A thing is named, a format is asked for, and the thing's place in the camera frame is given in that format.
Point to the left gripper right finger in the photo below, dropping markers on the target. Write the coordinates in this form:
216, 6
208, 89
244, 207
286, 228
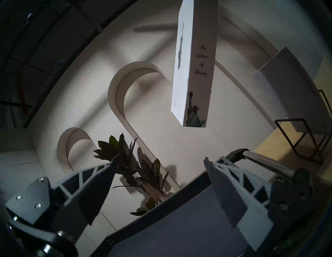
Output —
238, 199

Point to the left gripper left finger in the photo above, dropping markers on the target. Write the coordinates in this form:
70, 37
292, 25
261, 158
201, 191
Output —
85, 197

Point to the white Discontent book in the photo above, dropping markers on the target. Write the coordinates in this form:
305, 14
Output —
293, 88

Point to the white Statue of Liberty book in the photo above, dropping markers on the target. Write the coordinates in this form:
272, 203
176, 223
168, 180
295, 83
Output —
193, 64

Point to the white plant tag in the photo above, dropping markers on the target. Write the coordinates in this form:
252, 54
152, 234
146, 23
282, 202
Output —
137, 179

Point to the tall dark green plant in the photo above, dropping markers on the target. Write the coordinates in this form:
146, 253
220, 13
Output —
119, 150

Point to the black metal utility cart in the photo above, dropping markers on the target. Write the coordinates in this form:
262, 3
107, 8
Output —
186, 228

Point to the light wooden table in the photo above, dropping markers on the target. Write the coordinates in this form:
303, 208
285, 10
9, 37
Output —
275, 147

